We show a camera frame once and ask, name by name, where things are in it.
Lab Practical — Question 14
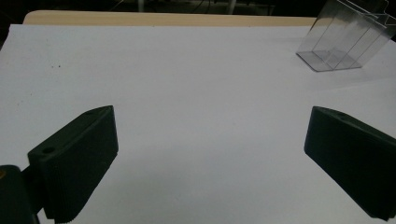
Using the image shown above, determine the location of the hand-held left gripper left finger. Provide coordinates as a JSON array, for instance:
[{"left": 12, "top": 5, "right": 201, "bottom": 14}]
[{"left": 27, "top": 105, "right": 120, "bottom": 224}]

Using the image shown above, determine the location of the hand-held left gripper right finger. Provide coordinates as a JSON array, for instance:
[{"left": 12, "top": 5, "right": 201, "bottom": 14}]
[{"left": 304, "top": 105, "right": 396, "bottom": 222}]

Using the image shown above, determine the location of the clear plastic compartment holder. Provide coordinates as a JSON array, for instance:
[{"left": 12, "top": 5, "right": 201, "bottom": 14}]
[{"left": 295, "top": 0, "right": 396, "bottom": 73}]

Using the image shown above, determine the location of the white table sheet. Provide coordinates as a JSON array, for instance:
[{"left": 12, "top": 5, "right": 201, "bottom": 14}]
[{"left": 0, "top": 23, "right": 396, "bottom": 224}]

